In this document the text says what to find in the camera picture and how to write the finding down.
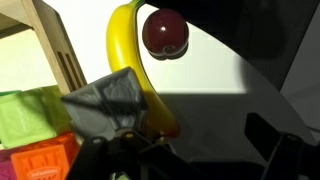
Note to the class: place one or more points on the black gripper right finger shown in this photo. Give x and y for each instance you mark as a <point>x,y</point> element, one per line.
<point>290,156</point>

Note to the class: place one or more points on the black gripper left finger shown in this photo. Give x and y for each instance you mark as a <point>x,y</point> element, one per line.
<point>133,160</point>

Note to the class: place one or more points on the dark red plum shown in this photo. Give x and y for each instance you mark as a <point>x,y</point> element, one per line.
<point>165,31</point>

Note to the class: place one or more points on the wooden slatted tray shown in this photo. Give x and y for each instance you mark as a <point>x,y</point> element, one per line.
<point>50,36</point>

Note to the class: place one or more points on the gray soft cube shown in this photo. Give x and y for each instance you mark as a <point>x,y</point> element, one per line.
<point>106,100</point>

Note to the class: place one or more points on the orange soft cube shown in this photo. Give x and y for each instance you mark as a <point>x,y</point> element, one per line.
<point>43,160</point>

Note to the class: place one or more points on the light green soft cube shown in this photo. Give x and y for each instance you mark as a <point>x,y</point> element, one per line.
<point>30,116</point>

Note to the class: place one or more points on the yellow banana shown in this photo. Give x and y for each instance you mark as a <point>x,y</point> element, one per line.
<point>123,43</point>

